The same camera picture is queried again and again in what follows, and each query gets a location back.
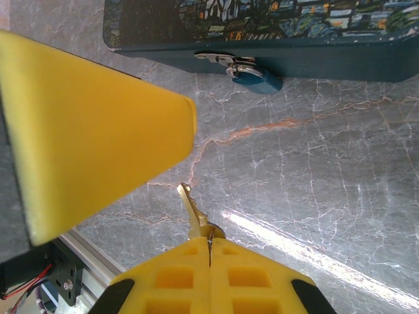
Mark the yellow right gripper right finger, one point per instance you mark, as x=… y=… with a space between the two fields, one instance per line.
x=248 y=281

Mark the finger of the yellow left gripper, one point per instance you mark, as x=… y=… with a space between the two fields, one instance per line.
x=82 y=131

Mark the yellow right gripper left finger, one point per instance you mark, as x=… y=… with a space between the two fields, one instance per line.
x=176 y=281

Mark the brass key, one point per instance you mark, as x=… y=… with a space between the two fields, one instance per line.
x=194 y=216

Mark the blue padlock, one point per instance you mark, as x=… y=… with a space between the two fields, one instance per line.
x=262 y=83

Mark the starry night printed box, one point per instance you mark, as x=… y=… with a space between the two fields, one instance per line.
x=294 y=19

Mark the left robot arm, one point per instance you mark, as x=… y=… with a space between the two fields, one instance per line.
x=19 y=274

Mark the silver metal hasp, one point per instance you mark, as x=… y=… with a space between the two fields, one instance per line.
x=216 y=59

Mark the aluminium frame rail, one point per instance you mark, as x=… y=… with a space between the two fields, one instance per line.
x=95 y=271

